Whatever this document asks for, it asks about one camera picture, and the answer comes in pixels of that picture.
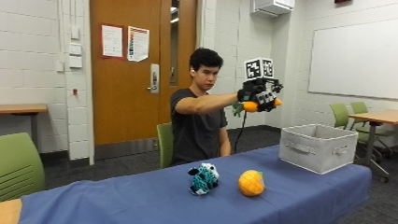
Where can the teal crocheted soft toy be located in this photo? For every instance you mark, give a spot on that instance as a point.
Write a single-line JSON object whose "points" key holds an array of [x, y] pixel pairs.
{"points": [[202, 179]]}

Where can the colourful paper poster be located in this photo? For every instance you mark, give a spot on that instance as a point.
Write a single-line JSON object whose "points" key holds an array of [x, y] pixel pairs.
{"points": [[137, 43]]}

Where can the wooden table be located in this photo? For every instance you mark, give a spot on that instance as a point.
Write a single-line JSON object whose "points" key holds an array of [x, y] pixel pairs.
{"points": [[374, 117], [23, 109]]}

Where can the red wall sign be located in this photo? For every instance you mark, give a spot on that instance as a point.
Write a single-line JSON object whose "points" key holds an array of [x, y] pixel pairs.
{"points": [[342, 1]]}

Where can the white wall conduit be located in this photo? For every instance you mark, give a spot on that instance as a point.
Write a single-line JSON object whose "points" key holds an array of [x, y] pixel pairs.
{"points": [[74, 18]]}

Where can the grey fabric storage box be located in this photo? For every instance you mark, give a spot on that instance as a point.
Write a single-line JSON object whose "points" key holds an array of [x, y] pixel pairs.
{"points": [[317, 147]]}

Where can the whiteboard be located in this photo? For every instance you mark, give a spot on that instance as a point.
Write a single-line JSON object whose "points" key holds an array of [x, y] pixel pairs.
{"points": [[354, 60]]}

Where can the red framed paper notice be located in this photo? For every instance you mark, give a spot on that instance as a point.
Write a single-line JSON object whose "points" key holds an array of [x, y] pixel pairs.
{"points": [[112, 41]]}

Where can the orange carrot soft toy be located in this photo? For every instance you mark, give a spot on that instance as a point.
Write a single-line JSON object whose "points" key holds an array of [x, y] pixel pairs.
{"points": [[250, 106]]}

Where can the blue tablecloth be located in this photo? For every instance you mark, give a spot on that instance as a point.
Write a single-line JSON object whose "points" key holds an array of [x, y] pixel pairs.
{"points": [[198, 199]]}

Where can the green chair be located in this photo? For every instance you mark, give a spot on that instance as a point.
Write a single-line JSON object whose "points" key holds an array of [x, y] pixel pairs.
{"points": [[165, 143], [19, 168], [341, 115], [366, 123]]}

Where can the white wall switch box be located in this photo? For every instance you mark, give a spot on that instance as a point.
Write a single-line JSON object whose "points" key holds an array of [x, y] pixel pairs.
{"points": [[74, 62], [74, 49]]}

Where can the white marker cube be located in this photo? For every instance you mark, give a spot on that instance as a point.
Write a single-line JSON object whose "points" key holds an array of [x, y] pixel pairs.
{"points": [[258, 67]]}

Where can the white wall unit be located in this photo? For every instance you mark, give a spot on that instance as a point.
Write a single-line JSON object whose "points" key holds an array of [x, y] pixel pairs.
{"points": [[271, 6]]}

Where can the wooden door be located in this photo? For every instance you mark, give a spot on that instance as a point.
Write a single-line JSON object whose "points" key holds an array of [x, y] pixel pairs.
{"points": [[128, 77]]}

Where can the orange pineapple soft toy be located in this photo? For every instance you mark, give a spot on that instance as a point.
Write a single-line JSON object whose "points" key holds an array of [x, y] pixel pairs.
{"points": [[250, 183]]}

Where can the person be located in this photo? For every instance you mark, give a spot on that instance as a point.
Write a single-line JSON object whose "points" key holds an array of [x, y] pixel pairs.
{"points": [[197, 124]]}

